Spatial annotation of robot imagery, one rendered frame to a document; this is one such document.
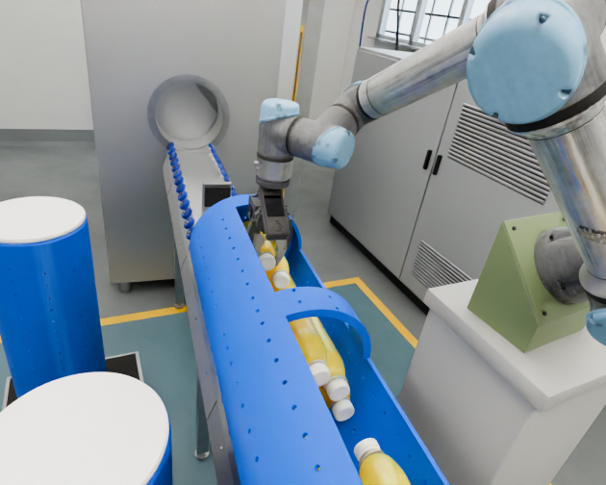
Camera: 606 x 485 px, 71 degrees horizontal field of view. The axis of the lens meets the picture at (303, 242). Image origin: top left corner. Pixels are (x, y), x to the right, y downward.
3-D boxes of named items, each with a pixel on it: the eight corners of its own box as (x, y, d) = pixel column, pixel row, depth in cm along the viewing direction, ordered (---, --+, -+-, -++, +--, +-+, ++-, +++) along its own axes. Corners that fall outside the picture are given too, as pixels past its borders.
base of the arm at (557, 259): (575, 233, 89) (626, 217, 81) (593, 304, 85) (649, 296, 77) (526, 227, 83) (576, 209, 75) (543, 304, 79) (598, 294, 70)
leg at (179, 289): (184, 302, 258) (184, 209, 228) (185, 308, 254) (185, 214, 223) (173, 303, 256) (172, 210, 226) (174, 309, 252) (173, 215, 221)
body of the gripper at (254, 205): (277, 217, 100) (283, 168, 94) (289, 235, 93) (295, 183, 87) (245, 218, 97) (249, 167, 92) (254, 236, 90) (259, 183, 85)
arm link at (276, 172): (298, 163, 85) (259, 163, 82) (295, 185, 87) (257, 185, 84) (287, 151, 91) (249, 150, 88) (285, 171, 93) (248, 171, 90)
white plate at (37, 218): (105, 209, 131) (106, 212, 132) (29, 189, 136) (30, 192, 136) (33, 249, 108) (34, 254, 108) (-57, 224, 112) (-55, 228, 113)
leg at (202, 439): (208, 446, 180) (213, 332, 149) (210, 458, 175) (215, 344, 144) (193, 448, 178) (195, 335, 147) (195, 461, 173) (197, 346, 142)
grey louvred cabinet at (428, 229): (372, 216, 405) (413, 52, 335) (580, 387, 241) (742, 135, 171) (323, 221, 382) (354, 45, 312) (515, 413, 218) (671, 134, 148)
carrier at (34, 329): (126, 403, 175) (66, 383, 179) (108, 212, 132) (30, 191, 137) (77, 466, 150) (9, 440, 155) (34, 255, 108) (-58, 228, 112)
